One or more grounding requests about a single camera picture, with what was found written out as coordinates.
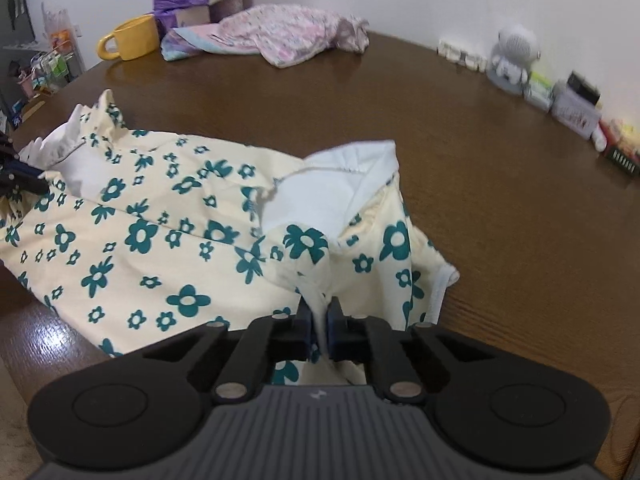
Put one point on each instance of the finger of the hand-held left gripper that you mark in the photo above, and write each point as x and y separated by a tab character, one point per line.
6	146
30	182

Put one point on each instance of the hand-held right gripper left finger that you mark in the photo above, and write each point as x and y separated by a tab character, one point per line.
306	332

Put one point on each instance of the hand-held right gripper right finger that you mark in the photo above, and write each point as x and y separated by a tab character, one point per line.
331	335

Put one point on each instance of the cream dress with teal flowers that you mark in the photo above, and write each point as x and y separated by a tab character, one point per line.
150	260

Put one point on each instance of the clear plastic bag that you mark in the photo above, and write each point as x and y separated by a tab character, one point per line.
57	27

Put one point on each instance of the yellow mug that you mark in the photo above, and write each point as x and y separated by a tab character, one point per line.
135	37

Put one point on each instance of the pink floral garment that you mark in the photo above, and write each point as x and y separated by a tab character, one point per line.
280	30

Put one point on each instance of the green and white small box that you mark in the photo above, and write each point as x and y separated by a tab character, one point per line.
539	91

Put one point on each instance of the grey tin box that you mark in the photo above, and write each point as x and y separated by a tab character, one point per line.
575	112

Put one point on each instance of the white robot toy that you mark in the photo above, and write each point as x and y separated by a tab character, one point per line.
515	55

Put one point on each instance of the small black device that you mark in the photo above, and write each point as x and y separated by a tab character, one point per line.
582	87

